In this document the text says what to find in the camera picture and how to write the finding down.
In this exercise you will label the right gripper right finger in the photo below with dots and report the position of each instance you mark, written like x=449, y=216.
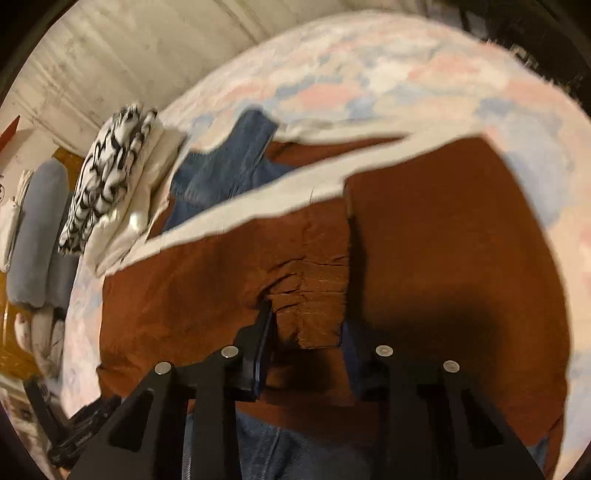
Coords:
x=431, y=423

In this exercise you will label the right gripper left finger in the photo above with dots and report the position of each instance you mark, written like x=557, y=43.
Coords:
x=144, y=437

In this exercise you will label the denim and rust jacket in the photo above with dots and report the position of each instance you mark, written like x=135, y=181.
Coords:
x=426, y=236

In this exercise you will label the grey puffy quilt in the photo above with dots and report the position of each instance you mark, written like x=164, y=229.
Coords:
x=43, y=337

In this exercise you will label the lower blue rolled pillow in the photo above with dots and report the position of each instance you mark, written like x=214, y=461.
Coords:
x=62, y=270

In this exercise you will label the blue rolled pillow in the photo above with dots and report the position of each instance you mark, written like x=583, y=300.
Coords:
x=42, y=209
x=62, y=270

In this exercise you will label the upper blue rolled pillow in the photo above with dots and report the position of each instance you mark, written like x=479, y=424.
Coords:
x=42, y=209

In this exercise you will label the white folded puffer garment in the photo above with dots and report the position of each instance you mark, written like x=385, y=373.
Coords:
x=115, y=233

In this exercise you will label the white knit folded cloth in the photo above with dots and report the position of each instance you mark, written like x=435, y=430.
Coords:
x=10, y=217

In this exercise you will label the black white printed folded garment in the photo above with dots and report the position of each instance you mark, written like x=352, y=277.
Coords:
x=105, y=175

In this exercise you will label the pastel cat print blanket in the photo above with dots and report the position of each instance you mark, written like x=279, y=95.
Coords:
x=381, y=66

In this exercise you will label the beige patterned curtain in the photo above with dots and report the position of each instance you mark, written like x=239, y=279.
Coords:
x=101, y=55

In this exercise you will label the red wall shelf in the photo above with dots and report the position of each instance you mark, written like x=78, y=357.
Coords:
x=9, y=133

